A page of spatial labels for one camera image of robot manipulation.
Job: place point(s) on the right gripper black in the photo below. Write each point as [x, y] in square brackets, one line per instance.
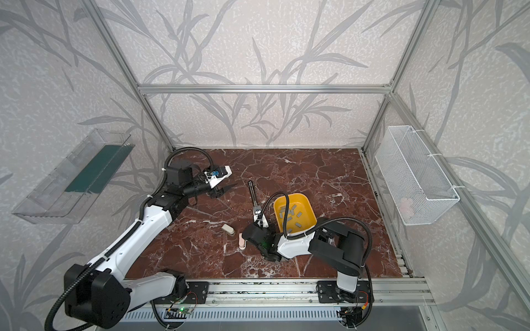
[257, 216]

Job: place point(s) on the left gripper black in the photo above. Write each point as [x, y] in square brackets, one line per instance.
[214, 190]

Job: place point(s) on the pink mini stapler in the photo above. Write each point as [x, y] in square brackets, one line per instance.
[242, 242]

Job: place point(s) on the black stapler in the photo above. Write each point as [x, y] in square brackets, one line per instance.
[257, 209]

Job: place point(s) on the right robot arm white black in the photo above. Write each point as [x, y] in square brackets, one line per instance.
[286, 227]

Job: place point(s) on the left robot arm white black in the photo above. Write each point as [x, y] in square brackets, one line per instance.
[98, 292]

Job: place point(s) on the yellow plastic tray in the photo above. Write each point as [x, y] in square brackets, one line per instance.
[308, 219]

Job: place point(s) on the left circuit board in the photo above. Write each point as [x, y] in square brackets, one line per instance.
[178, 313]

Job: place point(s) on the pink object in basket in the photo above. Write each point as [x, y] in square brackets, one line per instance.
[406, 208]

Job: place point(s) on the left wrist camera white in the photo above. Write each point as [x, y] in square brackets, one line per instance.
[214, 177]

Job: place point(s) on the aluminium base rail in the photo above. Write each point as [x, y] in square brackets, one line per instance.
[235, 293]

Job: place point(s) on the clear acrylic wall shelf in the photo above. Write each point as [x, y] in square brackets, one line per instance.
[68, 192]

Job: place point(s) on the white wire mesh basket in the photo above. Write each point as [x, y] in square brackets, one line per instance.
[411, 170]

